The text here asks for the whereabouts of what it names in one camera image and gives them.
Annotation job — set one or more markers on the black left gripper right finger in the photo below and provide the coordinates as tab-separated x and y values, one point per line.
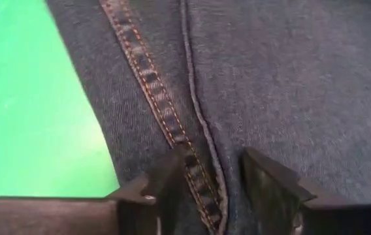
286	209

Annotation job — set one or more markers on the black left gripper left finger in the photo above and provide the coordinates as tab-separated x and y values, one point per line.
58	217

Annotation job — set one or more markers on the dark jeans with stitching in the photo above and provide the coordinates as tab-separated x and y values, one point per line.
270	81

